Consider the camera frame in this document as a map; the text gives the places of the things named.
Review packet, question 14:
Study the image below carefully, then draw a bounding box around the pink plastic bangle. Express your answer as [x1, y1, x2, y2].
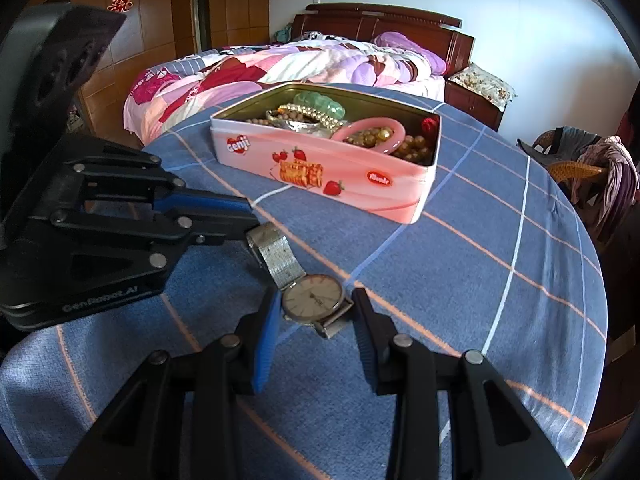
[330, 116, 407, 153]

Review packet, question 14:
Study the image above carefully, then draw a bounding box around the green jade bangle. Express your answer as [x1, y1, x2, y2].
[292, 91, 347, 120]

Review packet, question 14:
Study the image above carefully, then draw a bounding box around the dark wooden nightstand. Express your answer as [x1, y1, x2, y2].
[444, 80, 506, 133]

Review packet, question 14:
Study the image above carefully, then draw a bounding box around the purple pillow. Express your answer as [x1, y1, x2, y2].
[372, 31, 448, 75]

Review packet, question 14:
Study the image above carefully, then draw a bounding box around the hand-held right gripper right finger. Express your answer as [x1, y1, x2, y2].
[350, 287, 576, 480]

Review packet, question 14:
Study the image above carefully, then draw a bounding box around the gold pearl necklace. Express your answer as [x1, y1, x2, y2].
[345, 127, 435, 163]

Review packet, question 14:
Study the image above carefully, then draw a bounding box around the pink tin box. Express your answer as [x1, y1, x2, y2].
[209, 81, 442, 224]

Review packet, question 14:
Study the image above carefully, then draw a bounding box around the floral cushion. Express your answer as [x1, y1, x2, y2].
[446, 61, 517, 107]

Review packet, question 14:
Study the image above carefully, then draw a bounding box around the dark wooden bed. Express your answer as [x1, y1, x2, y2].
[122, 2, 476, 146]

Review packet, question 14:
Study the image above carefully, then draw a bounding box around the brown wooden bead bracelet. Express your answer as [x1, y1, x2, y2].
[245, 110, 311, 128]

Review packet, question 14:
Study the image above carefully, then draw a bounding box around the grey garment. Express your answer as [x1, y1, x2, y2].
[517, 126, 606, 161]

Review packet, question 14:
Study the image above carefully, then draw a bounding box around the white pearl necklace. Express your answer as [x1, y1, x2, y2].
[267, 107, 333, 136]

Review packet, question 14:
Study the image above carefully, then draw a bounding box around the purple garment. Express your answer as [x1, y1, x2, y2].
[570, 136, 640, 241]

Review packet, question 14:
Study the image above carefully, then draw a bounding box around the silver mesh-strap wristwatch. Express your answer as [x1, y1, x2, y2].
[245, 222, 353, 339]

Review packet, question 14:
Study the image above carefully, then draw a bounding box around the pink patchwork quilt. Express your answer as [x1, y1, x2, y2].
[123, 37, 433, 143]

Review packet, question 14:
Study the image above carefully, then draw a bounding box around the brown wooden wardrobe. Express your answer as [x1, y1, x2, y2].
[20, 0, 271, 136]

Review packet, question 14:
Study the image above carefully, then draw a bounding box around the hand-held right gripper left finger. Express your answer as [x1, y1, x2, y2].
[55, 287, 283, 480]

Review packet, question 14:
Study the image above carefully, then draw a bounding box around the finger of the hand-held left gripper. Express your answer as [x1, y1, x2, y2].
[10, 210, 261, 306]
[30, 132, 251, 221]

